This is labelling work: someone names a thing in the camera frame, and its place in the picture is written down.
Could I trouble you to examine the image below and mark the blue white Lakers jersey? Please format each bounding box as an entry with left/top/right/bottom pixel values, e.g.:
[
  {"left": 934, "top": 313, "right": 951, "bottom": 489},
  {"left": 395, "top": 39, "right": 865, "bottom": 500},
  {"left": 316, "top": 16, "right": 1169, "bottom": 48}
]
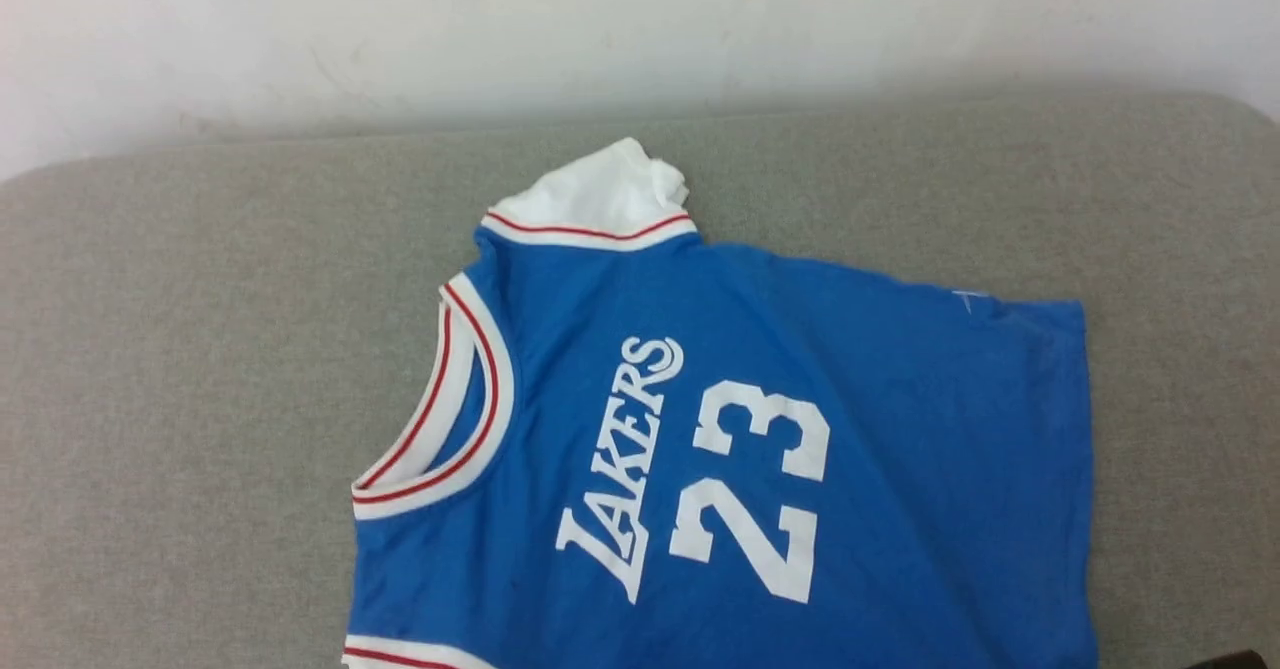
[{"left": 341, "top": 136, "right": 1099, "bottom": 669}]

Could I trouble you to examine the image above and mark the grey fabric sofa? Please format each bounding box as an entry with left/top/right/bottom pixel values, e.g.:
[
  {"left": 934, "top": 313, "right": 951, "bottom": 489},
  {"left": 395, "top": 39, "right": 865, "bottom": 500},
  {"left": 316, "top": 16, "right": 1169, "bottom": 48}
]
[{"left": 0, "top": 91, "right": 1280, "bottom": 669}]

